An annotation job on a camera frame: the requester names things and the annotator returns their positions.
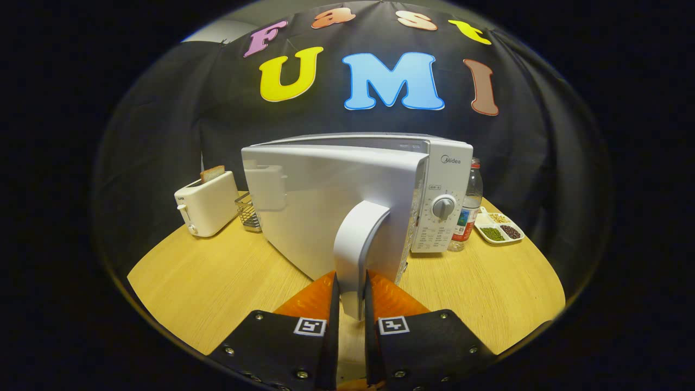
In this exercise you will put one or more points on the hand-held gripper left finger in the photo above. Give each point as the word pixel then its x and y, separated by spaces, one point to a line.
pixel 332 336

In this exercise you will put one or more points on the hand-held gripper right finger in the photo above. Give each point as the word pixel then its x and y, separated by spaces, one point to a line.
pixel 370 336

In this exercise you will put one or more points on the white microwave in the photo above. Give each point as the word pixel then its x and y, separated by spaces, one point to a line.
pixel 326 206

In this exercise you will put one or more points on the clear plastic water bottle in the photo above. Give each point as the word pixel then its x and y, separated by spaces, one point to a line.
pixel 469 212

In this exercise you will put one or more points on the white divided dish of beans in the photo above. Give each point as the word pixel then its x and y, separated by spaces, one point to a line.
pixel 499 232

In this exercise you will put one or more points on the white toaster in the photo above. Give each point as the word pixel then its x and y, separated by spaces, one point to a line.
pixel 209 209

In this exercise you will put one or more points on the brown toast slice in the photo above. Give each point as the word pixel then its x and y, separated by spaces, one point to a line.
pixel 213 174

